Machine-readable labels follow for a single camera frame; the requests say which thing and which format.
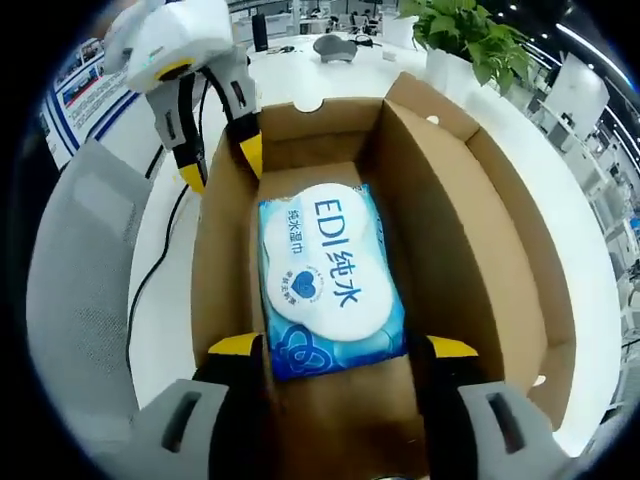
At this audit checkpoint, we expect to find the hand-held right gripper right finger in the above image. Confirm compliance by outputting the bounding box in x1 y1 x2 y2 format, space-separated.
409 334 571 480

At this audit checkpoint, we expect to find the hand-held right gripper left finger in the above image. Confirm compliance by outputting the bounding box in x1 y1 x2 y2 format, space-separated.
132 332 274 480

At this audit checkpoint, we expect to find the blue soft item wipes pack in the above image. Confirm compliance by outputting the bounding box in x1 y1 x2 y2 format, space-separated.
257 182 407 382

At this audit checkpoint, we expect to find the brown cardboard shoe box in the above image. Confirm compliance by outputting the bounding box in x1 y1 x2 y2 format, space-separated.
191 71 576 480

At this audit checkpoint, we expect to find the black bottle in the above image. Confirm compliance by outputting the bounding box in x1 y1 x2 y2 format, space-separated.
251 13 268 54

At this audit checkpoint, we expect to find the grey curved face pad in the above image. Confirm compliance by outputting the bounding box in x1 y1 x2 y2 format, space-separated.
312 33 359 65

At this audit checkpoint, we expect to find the grey mesh office chair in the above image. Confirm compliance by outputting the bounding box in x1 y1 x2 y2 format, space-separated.
22 139 161 480

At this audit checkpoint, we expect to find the white storage bin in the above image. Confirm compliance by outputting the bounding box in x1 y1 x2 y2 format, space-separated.
387 14 419 51

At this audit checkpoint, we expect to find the potted green plant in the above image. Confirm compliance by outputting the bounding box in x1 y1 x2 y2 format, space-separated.
397 0 534 96

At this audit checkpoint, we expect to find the blue framed wall poster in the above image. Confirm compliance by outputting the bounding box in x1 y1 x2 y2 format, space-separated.
38 37 149 174

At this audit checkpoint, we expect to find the black cable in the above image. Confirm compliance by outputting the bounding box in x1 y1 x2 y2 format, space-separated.
127 64 224 381

